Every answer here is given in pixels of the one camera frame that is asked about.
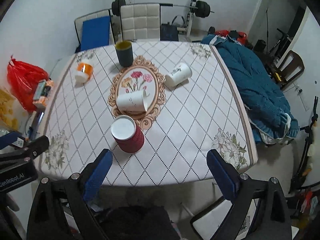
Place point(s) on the orange and white cup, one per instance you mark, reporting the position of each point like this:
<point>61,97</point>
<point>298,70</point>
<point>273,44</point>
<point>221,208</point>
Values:
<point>84,71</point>

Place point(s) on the dark wooden chair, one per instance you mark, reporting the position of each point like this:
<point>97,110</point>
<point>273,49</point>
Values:
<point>288,71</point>

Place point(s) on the red bag behind quilt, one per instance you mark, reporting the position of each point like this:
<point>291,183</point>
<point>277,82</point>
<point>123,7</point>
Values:
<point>239,36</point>

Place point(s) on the barbell with black plates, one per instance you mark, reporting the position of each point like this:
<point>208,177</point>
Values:
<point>201,9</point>

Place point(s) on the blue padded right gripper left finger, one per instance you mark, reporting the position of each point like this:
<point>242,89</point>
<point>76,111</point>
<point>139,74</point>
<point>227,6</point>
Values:
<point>94,174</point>

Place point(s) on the white floral diamond tablecloth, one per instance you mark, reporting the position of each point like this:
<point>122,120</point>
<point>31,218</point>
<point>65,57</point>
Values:
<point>181,125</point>

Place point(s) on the black blue-patterned bag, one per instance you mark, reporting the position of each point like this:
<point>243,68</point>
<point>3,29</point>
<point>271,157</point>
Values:
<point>168,32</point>

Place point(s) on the plain white paper cup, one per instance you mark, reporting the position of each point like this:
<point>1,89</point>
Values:
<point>132,102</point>

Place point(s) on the white weight bench rack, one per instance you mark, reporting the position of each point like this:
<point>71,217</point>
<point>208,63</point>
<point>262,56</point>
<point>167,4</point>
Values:
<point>183,25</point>

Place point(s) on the white paper cup with calligraphy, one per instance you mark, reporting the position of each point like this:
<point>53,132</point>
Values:
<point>179,74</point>

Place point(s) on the red ribbed paper cup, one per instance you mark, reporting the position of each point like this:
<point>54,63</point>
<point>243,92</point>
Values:
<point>127,134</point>

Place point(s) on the dark green yellow-lined cup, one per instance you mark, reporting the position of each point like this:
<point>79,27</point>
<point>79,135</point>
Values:
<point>124,53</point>

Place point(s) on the orange tissue pack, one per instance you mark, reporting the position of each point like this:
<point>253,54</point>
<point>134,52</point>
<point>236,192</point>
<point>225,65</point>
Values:
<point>42,92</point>

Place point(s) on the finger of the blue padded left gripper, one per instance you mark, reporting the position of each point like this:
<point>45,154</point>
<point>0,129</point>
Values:
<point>36,147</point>
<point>13,139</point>

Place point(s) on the white quilted chair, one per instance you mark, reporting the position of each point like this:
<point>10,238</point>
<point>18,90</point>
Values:
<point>140,21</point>

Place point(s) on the yellow snack bag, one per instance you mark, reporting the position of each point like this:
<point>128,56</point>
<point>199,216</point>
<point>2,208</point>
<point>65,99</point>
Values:
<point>7,116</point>

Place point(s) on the chair with blue cushion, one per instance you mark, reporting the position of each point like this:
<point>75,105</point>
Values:
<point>94,30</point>

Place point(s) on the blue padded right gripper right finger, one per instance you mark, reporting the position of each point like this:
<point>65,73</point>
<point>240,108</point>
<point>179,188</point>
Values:
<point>225,175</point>

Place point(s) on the blue smartphone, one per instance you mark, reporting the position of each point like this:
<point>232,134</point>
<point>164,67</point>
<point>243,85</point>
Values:
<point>36,121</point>

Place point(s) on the red plastic bag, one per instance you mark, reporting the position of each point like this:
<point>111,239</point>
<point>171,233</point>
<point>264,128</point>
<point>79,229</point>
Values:
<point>23,79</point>

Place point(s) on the black tripod stand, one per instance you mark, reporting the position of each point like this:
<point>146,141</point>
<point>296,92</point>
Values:
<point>305,165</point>

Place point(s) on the teal blue quilt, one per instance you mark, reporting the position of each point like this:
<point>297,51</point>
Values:
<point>267,108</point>

